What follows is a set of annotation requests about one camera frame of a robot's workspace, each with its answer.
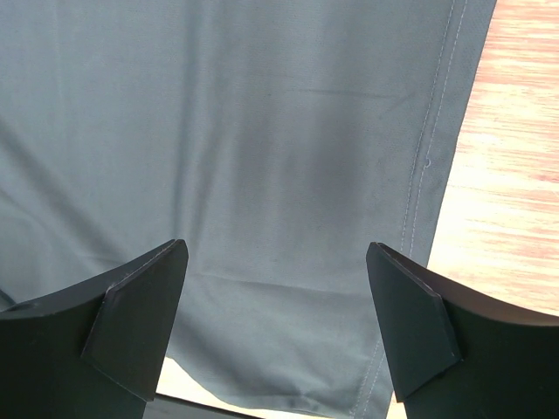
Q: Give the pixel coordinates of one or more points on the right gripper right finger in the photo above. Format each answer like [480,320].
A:
[457,353]

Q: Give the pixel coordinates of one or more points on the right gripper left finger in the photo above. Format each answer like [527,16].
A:
[94,349]

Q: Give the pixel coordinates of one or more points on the grey t shirt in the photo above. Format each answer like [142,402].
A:
[278,139]

